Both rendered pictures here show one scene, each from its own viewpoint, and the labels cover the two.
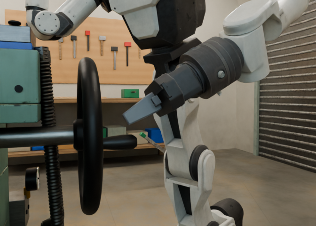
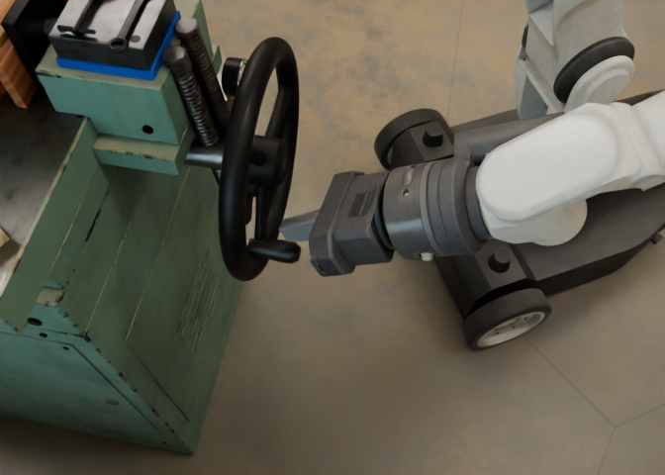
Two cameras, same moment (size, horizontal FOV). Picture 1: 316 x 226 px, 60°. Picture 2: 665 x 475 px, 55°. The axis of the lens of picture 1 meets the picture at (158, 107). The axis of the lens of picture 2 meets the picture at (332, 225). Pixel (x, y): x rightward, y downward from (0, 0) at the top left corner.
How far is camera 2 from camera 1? 0.60 m
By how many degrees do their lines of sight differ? 61
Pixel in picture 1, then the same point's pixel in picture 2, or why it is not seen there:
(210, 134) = not seen: outside the picture
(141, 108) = (305, 232)
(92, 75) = (232, 179)
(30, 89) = (163, 131)
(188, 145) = (569, 45)
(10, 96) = (140, 134)
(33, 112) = (171, 166)
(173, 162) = (533, 48)
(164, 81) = (318, 253)
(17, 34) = (127, 58)
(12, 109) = (143, 160)
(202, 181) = not seen: hidden behind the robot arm
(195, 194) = not seen: hidden behind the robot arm
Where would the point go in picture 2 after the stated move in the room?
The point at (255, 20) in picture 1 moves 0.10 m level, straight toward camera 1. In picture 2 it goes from (520, 220) to (429, 298)
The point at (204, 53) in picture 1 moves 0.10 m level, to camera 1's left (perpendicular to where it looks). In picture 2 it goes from (406, 224) to (307, 178)
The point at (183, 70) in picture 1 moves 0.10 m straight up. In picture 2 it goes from (358, 237) to (362, 174)
